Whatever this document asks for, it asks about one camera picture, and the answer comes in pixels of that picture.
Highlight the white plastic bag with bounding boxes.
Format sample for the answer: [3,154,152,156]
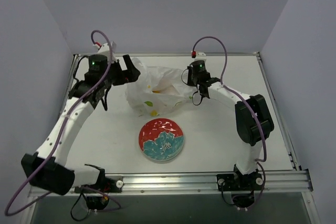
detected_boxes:
[125,58,196,116]

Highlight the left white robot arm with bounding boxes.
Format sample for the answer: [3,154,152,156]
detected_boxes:
[21,55,140,195]

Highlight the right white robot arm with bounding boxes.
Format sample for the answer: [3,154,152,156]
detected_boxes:
[187,60,275,189]

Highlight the red plate blue flower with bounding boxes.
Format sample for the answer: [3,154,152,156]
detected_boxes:
[138,118,185,162]

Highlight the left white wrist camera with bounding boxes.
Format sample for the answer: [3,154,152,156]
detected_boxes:
[94,41,116,61]

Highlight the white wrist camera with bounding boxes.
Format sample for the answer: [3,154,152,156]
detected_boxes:
[94,41,116,61]
[191,51,206,62]

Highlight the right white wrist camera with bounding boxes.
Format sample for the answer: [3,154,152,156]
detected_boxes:
[191,51,206,62]

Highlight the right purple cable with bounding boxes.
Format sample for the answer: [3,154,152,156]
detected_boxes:
[193,36,267,205]

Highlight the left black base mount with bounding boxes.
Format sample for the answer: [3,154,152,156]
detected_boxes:
[74,176,124,212]

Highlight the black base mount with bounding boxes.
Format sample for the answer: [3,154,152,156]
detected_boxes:
[216,172,266,211]
[74,176,124,212]

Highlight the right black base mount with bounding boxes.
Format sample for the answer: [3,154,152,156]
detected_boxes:
[216,172,266,211]

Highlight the aluminium front rail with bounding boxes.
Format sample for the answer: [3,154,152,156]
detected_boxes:
[28,168,313,196]

